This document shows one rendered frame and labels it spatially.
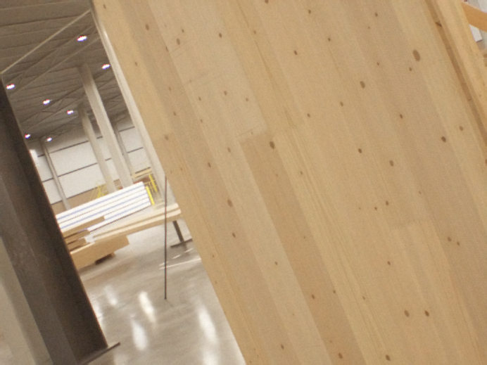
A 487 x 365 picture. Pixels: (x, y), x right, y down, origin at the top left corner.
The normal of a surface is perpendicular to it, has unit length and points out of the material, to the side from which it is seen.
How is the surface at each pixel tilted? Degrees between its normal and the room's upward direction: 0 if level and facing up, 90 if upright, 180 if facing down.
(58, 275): 90
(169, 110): 90
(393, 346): 90
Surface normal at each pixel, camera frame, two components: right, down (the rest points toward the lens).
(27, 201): 0.72, -0.25
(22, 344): -0.59, 0.26
